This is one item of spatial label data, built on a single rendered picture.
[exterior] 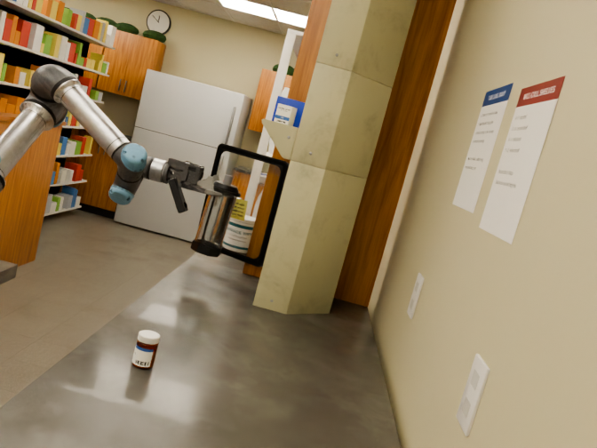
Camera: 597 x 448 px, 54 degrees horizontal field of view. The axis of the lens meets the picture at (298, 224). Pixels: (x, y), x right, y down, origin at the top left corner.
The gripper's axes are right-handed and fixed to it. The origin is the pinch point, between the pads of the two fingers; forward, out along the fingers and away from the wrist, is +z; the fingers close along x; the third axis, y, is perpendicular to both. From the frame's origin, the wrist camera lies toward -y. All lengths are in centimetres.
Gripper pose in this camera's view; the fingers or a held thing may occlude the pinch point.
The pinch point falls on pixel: (222, 195)
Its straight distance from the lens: 197.1
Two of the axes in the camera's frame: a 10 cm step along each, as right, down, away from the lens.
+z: 9.6, 2.7, -0.1
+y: 2.7, -9.5, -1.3
